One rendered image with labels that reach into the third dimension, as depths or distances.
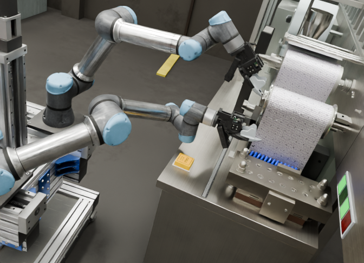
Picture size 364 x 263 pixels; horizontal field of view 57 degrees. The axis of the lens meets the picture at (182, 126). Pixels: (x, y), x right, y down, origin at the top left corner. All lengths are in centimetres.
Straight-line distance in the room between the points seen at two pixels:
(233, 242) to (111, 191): 132
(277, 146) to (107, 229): 132
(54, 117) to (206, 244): 91
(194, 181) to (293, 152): 43
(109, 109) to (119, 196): 138
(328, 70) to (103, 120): 97
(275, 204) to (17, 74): 112
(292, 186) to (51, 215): 137
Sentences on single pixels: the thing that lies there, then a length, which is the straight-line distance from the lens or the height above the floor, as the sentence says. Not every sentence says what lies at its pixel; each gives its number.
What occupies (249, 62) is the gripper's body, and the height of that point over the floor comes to 139.
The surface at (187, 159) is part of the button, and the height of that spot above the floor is 92.
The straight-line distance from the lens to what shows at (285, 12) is 231.
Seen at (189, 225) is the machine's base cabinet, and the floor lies 73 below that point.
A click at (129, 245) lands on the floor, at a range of 227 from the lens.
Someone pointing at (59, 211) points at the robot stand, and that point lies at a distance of 214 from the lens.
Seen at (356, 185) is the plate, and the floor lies 125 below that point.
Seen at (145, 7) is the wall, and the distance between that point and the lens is 558.
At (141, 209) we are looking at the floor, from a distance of 248.
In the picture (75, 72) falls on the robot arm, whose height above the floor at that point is 106.
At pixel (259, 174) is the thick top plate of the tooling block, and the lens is 136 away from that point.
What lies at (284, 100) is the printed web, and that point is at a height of 129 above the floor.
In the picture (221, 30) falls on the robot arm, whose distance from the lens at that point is 133.
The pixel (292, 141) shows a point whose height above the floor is 114.
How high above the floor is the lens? 181
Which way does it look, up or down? 32 degrees down
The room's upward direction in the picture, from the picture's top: 15 degrees clockwise
